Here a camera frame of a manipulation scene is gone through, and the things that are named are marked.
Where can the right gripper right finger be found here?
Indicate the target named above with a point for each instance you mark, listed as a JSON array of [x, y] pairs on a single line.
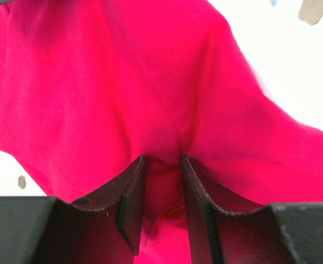
[[224, 227]]

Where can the magenta t shirt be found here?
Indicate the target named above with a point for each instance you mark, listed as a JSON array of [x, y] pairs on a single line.
[[88, 86]]

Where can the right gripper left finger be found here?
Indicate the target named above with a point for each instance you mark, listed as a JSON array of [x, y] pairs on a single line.
[[103, 226]]

